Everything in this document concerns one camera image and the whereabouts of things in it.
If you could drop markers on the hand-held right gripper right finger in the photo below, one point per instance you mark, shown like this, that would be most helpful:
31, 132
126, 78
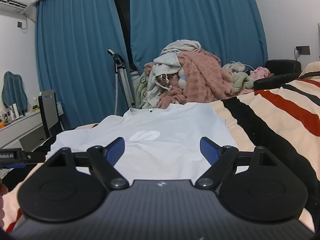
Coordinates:
208, 150

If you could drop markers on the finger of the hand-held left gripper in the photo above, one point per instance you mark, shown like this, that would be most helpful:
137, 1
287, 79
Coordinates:
35, 157

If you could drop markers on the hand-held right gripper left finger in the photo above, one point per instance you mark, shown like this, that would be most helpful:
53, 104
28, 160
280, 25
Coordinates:
117, 148

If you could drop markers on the white t-shirt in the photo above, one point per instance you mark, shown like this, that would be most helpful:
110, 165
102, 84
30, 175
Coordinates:
162, 122

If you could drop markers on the person's left hand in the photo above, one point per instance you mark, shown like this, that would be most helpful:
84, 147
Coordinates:
2, 190

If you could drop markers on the white dressing desk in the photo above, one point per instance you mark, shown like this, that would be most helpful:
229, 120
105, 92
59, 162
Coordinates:
20, 130

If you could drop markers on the black chair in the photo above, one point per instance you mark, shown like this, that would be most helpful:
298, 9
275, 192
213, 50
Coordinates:
48, 115

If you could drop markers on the row of cosmetic bottles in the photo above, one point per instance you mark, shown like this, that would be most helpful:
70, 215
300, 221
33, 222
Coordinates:
15, 111

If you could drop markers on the light green cloth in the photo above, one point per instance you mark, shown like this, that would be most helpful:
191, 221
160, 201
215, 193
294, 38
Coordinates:
141, 90

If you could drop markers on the desk mirror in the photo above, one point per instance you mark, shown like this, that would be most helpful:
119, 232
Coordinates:
13, 90

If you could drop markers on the garment steamer stand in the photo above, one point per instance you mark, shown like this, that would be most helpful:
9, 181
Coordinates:
122, 75

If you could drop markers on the striped blanket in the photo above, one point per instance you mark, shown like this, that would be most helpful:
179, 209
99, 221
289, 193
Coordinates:
275, 120

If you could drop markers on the white blue plush toy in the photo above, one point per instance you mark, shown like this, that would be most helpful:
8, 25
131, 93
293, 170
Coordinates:
183, 78

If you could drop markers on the pink garment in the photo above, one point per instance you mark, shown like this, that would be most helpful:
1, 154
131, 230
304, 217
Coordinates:
260, 72

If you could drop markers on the grey hoodie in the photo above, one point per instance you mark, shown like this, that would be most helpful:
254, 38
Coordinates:
165, 62

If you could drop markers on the blue curtain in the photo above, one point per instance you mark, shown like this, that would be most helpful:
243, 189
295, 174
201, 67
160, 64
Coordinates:
195, 12
75, 55

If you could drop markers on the black armchair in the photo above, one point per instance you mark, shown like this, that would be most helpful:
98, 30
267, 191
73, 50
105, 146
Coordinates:
280, 72

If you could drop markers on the white air conditioner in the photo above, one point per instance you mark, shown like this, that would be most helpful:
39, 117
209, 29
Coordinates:
12, 3

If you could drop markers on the black wall socket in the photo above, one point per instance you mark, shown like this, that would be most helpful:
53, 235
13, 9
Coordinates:
303, 50

